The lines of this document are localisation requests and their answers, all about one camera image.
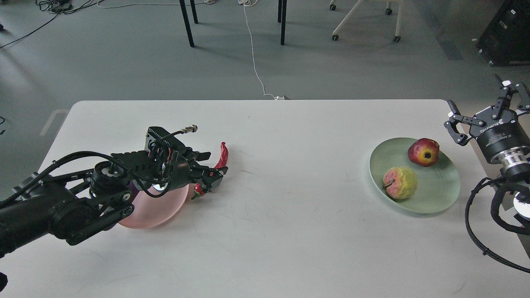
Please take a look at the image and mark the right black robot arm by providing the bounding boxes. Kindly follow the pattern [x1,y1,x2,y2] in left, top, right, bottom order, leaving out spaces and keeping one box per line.
[444,75,530,273]

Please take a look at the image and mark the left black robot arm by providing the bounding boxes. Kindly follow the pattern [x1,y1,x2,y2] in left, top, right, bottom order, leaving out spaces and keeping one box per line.
[1,125,229,257]

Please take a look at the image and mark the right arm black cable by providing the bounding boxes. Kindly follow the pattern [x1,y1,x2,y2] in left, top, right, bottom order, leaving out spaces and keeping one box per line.
[464,177,530,274]

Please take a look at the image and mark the white floor cable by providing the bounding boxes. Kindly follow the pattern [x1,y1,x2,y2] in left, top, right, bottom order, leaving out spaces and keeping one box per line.
[238,0,286,101]

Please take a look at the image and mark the black table leg left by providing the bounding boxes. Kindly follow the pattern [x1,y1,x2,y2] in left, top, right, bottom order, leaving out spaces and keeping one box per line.
[178,0,198,48]

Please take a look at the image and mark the black table leg right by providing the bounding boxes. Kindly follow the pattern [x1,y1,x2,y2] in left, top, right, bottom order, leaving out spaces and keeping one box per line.
[277,0,287,46]

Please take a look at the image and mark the pink plate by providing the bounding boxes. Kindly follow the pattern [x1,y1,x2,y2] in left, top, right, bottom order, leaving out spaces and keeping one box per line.
[118,185,193,229]

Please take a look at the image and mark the red pomegranate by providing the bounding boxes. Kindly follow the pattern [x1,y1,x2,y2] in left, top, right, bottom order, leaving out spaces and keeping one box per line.
[407,138,440,167]

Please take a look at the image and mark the black equipment case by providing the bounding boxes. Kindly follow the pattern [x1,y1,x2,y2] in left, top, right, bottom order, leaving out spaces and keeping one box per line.
[476,0,530,67]

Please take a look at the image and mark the purple eggplant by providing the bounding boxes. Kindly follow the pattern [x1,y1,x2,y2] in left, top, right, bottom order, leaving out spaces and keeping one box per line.
[128,180,144,203]

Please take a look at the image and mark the yellow pink apple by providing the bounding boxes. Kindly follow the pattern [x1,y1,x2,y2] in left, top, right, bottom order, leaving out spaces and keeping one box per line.
[382,166,418,200]

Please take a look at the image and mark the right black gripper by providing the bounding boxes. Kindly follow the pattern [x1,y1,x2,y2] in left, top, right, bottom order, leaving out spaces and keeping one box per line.
[444,74,530,168]

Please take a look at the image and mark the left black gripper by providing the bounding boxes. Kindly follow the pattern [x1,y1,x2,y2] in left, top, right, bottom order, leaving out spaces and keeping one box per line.
[157,150,229,194]

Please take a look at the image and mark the black table leg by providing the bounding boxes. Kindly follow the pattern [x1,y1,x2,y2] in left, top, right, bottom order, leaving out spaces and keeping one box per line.
[277,0,287,46]
[178,0,198,48]

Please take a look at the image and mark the green plate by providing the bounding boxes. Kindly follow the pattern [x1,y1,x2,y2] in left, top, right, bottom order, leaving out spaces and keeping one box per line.
[369,137,461,214]

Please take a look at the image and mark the black floor cables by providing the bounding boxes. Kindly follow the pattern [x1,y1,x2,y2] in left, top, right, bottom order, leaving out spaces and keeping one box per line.
[0,0,100,49]

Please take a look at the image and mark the red chili pepper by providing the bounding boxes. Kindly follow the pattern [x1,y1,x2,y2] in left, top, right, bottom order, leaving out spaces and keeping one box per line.
[191,142,229,200]

